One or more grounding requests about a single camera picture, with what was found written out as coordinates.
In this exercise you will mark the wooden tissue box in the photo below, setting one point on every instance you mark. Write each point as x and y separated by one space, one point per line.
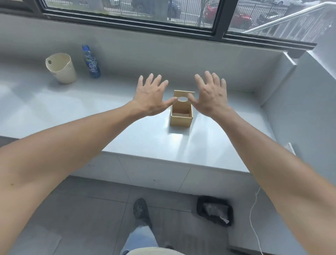
181 121

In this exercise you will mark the black shoe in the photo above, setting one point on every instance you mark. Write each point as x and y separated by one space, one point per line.
169 247
141 210

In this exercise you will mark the grey wall socket plate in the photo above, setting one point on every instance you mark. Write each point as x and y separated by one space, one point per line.
290 147

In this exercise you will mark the person's left forearm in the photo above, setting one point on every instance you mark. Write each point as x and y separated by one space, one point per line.
65 157

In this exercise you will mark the blue car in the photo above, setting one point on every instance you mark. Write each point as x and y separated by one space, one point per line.
173 9

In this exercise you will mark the cream plastic jug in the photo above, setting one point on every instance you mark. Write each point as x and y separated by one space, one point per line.
64 73

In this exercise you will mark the person's right forearm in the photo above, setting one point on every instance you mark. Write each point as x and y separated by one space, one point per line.
283 170

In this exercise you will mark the person's right hand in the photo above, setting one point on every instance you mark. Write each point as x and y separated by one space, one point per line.
212 99

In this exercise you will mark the beige shirt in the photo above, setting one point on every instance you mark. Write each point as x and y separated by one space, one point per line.
155 251

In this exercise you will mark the metal fence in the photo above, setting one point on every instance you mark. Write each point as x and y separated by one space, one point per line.
189 11

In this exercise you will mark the black left shoe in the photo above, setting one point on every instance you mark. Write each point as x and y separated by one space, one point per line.
141 210

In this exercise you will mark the black trash bin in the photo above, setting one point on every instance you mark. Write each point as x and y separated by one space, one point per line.
202 207

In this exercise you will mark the black right shoe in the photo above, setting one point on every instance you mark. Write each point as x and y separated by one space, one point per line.
169 247

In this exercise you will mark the white stair railing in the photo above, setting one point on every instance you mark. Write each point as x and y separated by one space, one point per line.
288 18

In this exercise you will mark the person's left hand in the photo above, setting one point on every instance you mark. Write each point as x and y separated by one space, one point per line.
149 99

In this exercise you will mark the blue water bottle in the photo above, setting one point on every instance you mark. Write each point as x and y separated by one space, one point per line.
94 68

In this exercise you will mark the black window frame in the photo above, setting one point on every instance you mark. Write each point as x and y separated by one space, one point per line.
218 15

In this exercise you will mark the red car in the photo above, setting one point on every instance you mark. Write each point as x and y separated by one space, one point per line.
236 17

